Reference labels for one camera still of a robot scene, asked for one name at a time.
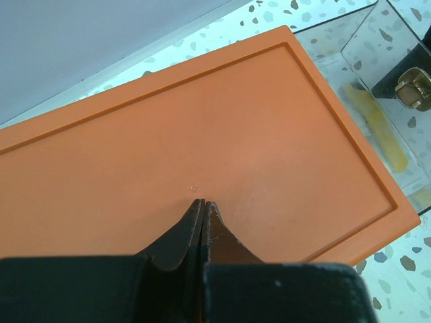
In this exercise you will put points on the clear acrylic drawer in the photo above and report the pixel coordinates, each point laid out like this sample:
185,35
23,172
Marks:
380,70

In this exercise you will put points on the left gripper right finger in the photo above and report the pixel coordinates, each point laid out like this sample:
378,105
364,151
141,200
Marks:
240,287

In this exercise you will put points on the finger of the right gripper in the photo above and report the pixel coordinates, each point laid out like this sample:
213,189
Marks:
409,79

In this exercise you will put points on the yellow utility knife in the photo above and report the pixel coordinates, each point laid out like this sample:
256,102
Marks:
393,151

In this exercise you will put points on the orange drawer box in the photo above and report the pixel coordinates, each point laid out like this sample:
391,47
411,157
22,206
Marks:
253,127

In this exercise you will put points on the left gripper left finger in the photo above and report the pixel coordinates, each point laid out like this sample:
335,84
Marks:
158,284

